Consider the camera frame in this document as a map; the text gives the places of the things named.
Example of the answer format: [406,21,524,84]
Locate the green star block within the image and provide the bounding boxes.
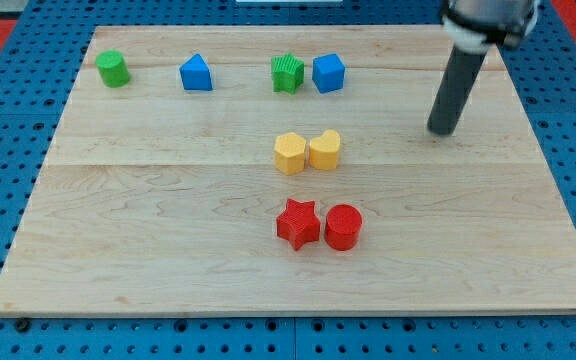
[271,53,304,94]

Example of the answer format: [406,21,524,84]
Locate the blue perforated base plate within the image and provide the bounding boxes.
[0,0,576,359]

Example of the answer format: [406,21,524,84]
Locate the blue triangle block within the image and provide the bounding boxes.
[179,53,213,91]

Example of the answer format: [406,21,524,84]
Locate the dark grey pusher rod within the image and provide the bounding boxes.
[427,46,486,136]

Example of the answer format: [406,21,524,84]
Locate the yellow hexagon block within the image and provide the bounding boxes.
[273,132,306,175]

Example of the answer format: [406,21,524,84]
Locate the wooden board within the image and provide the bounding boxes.
[0,25,576,318]

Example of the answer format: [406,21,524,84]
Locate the yellow heart block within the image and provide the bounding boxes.
[309,129,341,170]

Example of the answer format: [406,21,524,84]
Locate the green cylinder block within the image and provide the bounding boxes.
[95,50,131,88]

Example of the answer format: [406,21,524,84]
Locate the red cylinder block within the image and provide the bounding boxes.
[324,204,363,251]

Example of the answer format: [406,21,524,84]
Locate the grey robot end effector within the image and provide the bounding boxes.
[439,0,540,54]

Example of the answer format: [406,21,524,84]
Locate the red star block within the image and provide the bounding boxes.
[276,198,321,251]

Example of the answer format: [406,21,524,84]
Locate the blue cube block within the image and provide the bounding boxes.
[312,53,346,93]

